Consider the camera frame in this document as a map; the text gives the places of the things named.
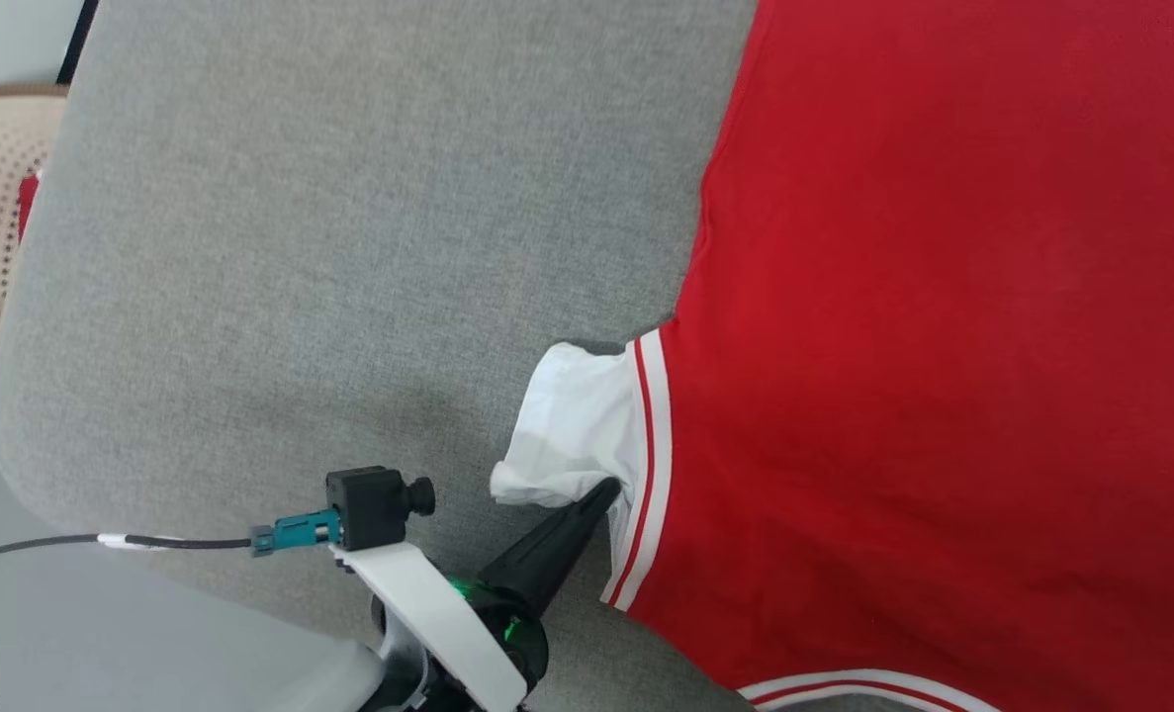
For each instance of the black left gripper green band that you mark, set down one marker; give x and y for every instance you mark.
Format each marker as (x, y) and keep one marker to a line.
(522, 638)

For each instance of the red shirt with white trim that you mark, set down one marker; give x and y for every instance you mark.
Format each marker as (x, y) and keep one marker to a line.
(943, 346)

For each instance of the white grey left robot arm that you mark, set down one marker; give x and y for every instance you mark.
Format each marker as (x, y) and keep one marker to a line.
(349, 682)

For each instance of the red cloth in basket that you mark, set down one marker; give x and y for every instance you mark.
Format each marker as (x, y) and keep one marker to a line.
(28, 203)

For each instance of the black baseboard strip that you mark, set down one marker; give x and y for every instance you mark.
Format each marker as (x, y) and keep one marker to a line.
(78, 40)

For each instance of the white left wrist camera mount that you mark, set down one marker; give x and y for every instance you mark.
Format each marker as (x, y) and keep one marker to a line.
(428, 603)

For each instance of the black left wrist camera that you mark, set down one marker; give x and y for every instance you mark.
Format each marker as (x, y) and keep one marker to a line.
(374, 506)

